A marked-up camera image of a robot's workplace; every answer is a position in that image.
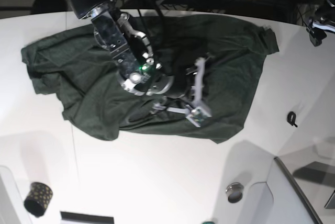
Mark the small black clip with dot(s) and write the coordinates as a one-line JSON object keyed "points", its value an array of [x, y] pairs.
{"points": [[291, 118]]}

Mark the black patterned cup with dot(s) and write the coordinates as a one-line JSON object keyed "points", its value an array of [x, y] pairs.
{"points": [[38, 199]]}

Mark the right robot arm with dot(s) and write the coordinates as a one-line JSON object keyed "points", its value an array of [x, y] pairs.
{"points": [[139, 70]]}

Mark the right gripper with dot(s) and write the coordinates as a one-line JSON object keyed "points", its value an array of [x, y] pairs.
{"points": [[182, 91]]}

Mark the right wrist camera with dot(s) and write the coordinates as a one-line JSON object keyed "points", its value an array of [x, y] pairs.
{"points": [[198, 115]]}

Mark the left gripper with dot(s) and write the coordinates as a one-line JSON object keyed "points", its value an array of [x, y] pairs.
{"points": [[317, 28]]}

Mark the black white flat device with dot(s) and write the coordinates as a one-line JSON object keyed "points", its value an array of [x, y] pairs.
{"points": [[70, 217]]}

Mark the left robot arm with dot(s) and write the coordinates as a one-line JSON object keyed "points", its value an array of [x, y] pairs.
{"points": [[326, 11]]}

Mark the dark green t-shirt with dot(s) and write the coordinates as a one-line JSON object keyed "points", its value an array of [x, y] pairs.
{"points": [[82, 75]]}

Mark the black round stool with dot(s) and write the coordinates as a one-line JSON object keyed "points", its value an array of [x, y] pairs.
{"points": [[48, 6]]}

